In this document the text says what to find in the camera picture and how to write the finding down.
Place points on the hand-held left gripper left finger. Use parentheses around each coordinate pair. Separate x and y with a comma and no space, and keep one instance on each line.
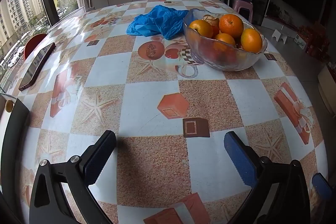
(98,161)

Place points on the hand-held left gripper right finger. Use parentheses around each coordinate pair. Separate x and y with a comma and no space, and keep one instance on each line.
(240,158)

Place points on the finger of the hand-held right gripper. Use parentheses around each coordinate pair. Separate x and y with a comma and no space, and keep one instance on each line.
(321,184)

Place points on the glass bowl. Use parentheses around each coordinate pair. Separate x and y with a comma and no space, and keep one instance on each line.
(228,61)

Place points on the small yellow fruit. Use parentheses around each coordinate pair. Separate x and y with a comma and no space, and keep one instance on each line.
(9,105)

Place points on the dark flat object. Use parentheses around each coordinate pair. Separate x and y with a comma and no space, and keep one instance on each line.
(13,134)

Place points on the cream round furniture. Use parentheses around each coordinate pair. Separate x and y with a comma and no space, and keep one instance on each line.
(326,90)

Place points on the black smartphone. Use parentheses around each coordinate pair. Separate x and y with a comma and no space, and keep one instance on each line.
(36,66)

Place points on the orange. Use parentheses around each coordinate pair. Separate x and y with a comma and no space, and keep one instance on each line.
(251,40)
(231,24)
(224,40)
(201,28)

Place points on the small white step stool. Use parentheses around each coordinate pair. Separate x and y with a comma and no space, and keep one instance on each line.
(279,33)

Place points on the white and green box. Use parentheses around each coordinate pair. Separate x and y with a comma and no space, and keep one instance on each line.
(300,40)

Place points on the stack of red gift boxes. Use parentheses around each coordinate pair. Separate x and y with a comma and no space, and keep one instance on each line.
(315,40)

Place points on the white low tv cabinet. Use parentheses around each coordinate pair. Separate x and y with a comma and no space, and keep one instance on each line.
(278,23)

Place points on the dried brown peel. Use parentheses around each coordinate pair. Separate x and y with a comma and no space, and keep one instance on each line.
(211,20)

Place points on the potted plant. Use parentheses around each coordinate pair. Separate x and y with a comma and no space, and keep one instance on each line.
(274,10)

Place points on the blue plastic bag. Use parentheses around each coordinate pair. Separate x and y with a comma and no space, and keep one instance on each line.
(157,20)

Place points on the pink plastic stool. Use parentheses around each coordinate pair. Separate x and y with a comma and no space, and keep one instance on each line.
(242,3)

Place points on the apartment buildings outside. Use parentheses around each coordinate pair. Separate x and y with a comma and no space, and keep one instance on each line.
(15,3)

